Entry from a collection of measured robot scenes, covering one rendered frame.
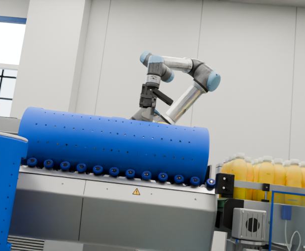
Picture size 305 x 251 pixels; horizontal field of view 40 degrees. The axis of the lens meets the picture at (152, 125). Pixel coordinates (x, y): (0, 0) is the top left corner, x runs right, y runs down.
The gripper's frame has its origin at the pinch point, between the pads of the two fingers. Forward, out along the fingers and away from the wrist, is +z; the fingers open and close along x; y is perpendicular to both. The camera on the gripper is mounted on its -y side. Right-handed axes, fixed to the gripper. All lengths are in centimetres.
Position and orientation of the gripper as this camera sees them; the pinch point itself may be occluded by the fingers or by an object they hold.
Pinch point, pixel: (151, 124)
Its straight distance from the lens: 207.0
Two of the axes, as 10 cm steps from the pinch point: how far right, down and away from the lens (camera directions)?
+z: -1.3, 9.7, -1.8
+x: 0.6, -1.8, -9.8
